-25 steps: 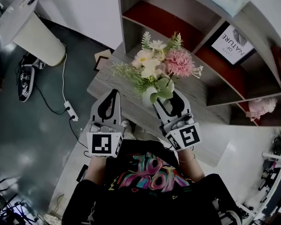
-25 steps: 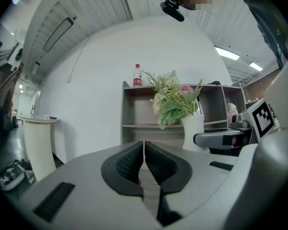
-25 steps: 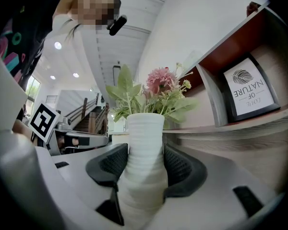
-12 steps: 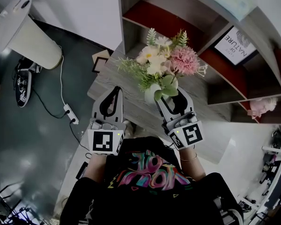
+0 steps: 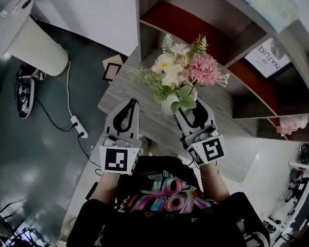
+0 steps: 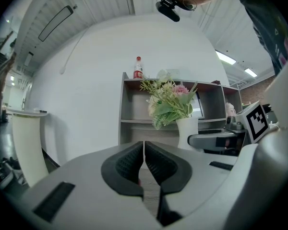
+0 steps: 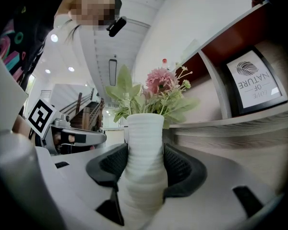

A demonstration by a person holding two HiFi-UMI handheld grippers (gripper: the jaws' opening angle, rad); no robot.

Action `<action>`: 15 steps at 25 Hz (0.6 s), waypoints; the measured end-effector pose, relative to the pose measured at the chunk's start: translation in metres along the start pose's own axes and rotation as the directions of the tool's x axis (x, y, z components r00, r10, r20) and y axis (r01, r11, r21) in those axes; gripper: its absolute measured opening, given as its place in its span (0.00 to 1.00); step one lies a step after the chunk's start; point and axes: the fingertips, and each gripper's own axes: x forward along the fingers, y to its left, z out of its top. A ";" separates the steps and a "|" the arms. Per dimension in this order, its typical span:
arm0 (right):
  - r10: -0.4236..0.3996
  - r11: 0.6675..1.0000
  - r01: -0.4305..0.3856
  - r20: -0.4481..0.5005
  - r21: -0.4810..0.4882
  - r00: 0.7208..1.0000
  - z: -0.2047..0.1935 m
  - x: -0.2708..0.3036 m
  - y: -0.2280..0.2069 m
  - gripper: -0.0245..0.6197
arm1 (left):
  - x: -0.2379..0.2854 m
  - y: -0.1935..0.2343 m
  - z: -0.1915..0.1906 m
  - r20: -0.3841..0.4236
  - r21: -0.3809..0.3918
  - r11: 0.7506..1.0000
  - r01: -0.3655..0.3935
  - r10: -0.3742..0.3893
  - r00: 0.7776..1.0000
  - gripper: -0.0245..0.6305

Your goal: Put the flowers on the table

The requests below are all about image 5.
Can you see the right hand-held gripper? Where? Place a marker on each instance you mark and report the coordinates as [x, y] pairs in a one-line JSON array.
[[211, 148]]

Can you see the wooden shelf unit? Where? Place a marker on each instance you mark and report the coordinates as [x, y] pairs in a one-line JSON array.
[[154, 127]]

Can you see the white cylindrical appliance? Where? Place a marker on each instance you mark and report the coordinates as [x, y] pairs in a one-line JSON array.
[[41, 45]]

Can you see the white power strip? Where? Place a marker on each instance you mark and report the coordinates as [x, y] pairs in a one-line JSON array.
[[79, 126]]

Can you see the person's right forearm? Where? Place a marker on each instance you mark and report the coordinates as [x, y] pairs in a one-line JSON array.
[[215, 189]]

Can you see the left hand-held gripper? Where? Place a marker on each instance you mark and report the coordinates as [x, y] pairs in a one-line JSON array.
[[116, 159]]

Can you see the small black remote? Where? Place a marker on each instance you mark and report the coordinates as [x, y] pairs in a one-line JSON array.
[[25, 3]]

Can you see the black metal stand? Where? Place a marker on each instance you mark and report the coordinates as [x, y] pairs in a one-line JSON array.
[[5, 228]]

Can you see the person's left forearm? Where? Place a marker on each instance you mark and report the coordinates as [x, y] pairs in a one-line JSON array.
[[105, 186]]

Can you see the wooden picture frame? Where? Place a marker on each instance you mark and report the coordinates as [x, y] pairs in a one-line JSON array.
[[112, 71]]

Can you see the pink white flowers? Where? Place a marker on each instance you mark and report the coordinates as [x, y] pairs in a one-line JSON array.
[[203, 69]]

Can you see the leaf print framed picture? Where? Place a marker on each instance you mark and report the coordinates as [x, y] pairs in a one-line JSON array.
[[267, 58]]

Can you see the pink plush toy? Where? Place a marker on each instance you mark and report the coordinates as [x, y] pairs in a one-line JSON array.
[[293, 123]]

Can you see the black flat device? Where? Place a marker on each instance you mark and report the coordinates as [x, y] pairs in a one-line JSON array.
[[92, 190]]

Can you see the black printed t-shirt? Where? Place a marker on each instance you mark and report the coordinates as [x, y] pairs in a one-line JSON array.
[[164, 228]]

